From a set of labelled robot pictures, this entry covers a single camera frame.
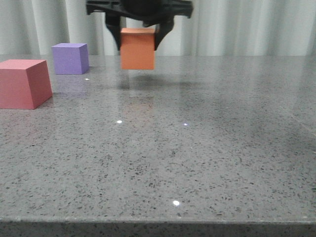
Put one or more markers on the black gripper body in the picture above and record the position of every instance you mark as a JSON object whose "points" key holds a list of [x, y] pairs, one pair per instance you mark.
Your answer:
{"points": [[150, 12]]}

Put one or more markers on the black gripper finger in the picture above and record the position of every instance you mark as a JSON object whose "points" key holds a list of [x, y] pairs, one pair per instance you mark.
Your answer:
{"points": [[162, 29], [114, 32]]}

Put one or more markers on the orange foam cube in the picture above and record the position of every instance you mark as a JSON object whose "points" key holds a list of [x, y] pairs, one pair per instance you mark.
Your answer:
{"points": [[137, 49]]}

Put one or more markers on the purple foam cube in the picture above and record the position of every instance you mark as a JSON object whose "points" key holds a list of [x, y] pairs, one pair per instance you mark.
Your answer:
{"points": [[70, 58]]}

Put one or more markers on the white pleated curtain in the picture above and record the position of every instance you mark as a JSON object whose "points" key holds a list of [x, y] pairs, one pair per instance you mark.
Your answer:
{"points": [[216, 28]]}

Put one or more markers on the pink foam cube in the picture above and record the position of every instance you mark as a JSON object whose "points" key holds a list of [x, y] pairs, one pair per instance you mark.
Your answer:
{"points": [[24, 83]]}

